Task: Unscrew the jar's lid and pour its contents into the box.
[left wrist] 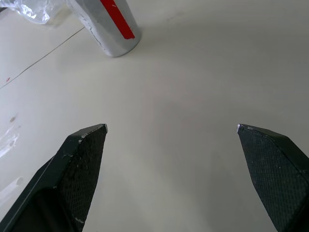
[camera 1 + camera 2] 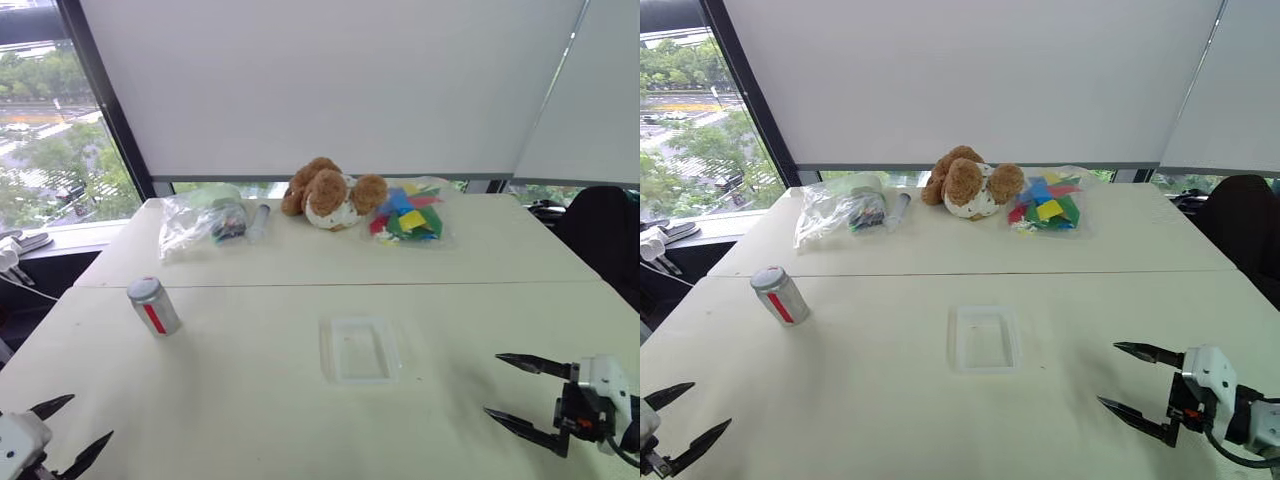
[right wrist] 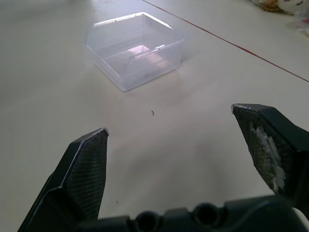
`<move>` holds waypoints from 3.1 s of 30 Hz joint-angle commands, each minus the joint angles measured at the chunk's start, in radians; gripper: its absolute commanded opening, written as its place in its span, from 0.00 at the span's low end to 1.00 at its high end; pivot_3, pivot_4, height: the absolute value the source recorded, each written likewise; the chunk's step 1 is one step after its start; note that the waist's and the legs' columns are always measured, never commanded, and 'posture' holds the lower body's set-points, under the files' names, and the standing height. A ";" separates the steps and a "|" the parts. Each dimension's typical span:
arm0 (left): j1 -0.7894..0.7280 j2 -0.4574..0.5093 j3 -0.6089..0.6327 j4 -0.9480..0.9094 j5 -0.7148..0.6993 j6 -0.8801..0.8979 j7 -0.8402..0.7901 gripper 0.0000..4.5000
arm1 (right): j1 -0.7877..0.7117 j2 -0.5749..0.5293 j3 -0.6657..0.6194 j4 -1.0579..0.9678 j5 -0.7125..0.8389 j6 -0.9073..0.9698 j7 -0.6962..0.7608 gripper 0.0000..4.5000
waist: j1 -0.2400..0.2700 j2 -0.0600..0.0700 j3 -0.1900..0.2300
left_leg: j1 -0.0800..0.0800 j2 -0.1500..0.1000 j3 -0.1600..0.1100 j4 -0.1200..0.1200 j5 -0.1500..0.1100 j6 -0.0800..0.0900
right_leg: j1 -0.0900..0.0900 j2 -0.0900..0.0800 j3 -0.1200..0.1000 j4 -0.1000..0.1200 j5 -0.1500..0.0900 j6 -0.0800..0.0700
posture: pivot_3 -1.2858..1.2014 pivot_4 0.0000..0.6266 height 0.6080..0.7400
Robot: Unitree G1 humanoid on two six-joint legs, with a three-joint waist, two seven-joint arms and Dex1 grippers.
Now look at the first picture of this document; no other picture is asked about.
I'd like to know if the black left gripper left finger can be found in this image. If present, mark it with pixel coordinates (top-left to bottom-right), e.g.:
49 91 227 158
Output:
0 123 108 232

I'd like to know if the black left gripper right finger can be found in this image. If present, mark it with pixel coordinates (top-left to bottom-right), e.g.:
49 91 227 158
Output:
236 124 309 232

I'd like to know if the silver can with red stripe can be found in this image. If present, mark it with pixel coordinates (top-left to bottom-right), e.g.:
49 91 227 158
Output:
67 0 142 58

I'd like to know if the clear crumpled plastic bag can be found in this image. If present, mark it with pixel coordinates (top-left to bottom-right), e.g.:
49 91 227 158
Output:
0 0 73 25

